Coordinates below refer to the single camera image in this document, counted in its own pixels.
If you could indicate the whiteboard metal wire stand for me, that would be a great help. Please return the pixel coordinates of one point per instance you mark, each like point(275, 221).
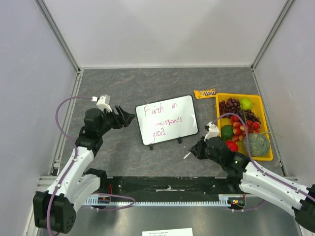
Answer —
point(179, 140)

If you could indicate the green netted melon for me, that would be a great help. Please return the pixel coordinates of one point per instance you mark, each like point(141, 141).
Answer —
point(259, 145)

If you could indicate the yellow plastic fruit tray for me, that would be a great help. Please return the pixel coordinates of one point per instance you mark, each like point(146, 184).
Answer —
point(257, 109)

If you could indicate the green pear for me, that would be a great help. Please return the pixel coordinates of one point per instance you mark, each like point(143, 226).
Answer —
point(246, 104)

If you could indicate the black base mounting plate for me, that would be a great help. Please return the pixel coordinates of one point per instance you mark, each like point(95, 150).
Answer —
point(171, 189)

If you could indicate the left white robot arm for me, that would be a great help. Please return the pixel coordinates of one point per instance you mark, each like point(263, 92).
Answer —
point(56, 208)

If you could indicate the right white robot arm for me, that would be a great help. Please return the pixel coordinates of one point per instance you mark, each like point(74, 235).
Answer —
point(296, 199)

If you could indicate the red cherries cluster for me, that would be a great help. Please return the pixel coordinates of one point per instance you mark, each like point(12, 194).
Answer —
point(252, 125)

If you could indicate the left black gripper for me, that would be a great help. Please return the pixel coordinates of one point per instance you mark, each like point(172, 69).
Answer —
point(123, 119)

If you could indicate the red tomato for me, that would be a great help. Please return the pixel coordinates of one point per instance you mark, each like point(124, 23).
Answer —
point(232, 146)

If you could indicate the white whiteboard black frame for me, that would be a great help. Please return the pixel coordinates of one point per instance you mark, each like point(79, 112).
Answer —
point(166, 120)

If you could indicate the green lime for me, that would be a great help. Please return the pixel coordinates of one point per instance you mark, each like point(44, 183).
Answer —
point(227, 132)

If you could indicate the yellow candy packet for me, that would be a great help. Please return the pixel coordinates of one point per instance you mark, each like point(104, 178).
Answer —
point(204, 94)

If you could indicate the white paper label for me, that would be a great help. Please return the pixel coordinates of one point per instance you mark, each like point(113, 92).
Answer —
point(171, 232)

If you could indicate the purple grape bunch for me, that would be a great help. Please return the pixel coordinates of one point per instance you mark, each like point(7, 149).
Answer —
point(231, 105)

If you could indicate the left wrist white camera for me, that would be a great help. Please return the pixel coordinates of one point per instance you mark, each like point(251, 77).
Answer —
point(103, 103)

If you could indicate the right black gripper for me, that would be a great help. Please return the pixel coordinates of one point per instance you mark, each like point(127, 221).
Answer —
point(202, 148)

